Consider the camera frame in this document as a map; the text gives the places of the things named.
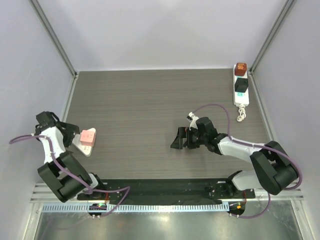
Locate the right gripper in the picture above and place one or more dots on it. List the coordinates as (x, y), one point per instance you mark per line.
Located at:
(185, 138)

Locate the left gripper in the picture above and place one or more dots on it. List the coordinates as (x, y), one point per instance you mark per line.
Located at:
(70, 131)

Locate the pink cube plug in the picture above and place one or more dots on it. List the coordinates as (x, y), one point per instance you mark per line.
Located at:
(88, 137)

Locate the white triangular socket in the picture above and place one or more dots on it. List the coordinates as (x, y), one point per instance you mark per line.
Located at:
(86, 150)

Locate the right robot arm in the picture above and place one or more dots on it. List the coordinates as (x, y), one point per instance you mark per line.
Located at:
(272, 169)

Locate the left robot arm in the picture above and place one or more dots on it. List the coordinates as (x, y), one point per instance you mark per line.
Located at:
(61, 171)

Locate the black plug adapter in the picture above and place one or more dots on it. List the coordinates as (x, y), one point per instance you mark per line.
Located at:
(241, 85)

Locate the red-brown plug adapter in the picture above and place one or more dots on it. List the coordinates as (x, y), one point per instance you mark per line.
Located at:
(240, 69)

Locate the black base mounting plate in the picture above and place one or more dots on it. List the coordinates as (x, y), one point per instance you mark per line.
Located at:
(168, 192)

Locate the white power strip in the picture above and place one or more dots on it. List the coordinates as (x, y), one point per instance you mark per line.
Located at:
(240, 98)

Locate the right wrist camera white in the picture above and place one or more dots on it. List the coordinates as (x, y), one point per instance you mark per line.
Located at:
(192, 118)

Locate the white slotted cable duct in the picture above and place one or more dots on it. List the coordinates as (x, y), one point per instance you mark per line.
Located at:
(104, 208)

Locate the left aluminium frame post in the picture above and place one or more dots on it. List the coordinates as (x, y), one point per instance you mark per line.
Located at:
(53, 36)

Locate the aluminium frame post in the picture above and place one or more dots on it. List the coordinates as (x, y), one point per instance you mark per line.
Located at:
(280, 19)
(53, 36)

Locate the right aluminium frame post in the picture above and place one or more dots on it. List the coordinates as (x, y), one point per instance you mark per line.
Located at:
(280, 19)

